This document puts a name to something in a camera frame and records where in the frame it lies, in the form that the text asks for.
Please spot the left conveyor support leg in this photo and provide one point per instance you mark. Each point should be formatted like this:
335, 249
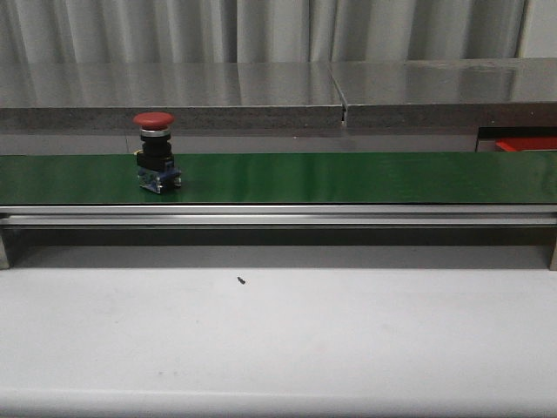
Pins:
8, 248

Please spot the red plastic bin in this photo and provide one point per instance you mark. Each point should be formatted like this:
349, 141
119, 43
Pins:
537, 144

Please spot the grey curtain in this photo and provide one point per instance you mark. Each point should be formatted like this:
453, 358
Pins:
39, 32

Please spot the grey stone slab right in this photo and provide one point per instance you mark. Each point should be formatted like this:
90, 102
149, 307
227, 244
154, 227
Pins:
465, 93

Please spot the conveyor support leg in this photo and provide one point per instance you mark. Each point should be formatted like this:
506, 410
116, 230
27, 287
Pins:
550, 241
8, 248

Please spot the right conveyor support leg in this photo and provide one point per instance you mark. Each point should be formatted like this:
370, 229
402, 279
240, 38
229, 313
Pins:
550, 241

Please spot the green conveyor belt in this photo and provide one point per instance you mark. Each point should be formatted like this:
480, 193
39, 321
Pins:
289, 178

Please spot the grey stone slab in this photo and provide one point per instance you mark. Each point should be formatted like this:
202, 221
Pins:
465, 93
105, 97

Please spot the red mushroom push button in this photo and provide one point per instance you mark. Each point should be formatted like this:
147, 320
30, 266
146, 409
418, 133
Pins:
156, 163

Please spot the aluminium conveyor frame rail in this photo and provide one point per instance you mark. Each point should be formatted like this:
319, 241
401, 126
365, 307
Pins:
279, 215

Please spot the grey stone slab left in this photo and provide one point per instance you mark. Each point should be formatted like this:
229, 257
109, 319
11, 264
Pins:
105, 97

